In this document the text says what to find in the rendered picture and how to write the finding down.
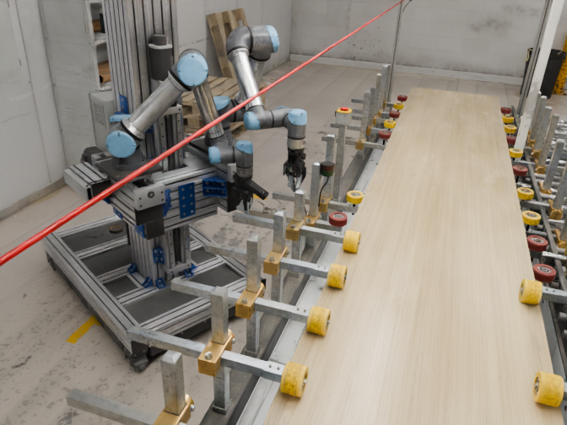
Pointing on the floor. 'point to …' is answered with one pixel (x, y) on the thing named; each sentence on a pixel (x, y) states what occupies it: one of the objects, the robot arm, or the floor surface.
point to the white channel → (539, 72)
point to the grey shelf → (73, 67)
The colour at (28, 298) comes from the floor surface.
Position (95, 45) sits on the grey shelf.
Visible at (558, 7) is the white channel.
